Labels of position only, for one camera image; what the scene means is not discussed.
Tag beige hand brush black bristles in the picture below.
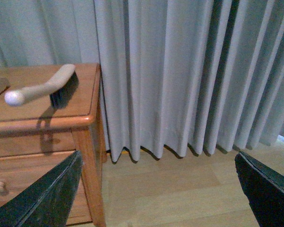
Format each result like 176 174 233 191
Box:
4 64 79 109

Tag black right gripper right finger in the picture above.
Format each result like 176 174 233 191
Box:
235 151 284 227

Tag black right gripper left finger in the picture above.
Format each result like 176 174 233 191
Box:
0 150 83 227

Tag wooden nightstand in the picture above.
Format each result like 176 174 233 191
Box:
0 63 107 227

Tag grey pleated curtain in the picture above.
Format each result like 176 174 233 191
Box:
0 0 284 161

